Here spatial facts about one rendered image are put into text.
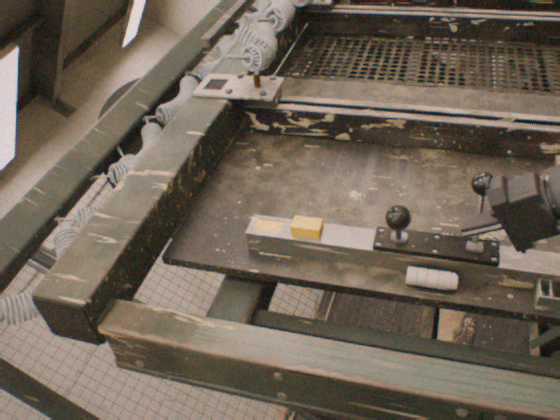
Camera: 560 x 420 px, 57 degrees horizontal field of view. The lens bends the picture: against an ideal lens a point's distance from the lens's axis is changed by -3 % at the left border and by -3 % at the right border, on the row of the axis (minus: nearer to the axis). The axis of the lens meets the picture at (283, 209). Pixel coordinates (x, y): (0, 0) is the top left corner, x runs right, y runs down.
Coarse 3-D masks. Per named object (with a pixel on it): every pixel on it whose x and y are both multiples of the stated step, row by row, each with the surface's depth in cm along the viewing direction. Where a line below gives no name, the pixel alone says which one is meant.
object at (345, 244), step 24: (264, 216) 95; (264, 240) 92; (288, 240) 91; (312, 240) 90; (336, 240) 89; (360, 240) 89; (360, 264) 90; (384, 264) 88; (408, 264) 87; (432, 264) 85; (456, 264) 84; (480, 264) 82; (504, 264) 82; (528, 264) 81; (552, 264) 81; (528, 288) 83
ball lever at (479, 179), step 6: (480, 174) 81; (486, 174) 80; (474, 180) 81; (480, 180) 80; (474, 186) 81; (480, 186) 80; (474, 192) 82; (480, 192) 81; (480, 198) 82; (480, 204) 82; (480, 210) 82; (468, 240) 84; (474, 240) 83; (468, 246) 83; (474, 246) 83; (480, 246) 82; (474, 252) 83; (480, 252) 82
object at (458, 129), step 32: (224, 96) 117; (256, 96) 115; (288, 96) 121; (256, 128) 123; (288, 128) 120; (320, 128) 118; (352, 128) 116; (384, 128) 113; (416, 128) 111; (448, 128) 109; (480, 128) 107; (512, 128) 105; (544, 128) 104
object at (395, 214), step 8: (392, 208) 76; (400, 208) 76; (392, 216) 76; (400, 216) 75; (408, 216) 76; (392, 224) 76; (400, 224) 76; (408, 224) 76; (392, 232) 86; (400, 232) 82; (392, 240) 86; (400, 240) 86
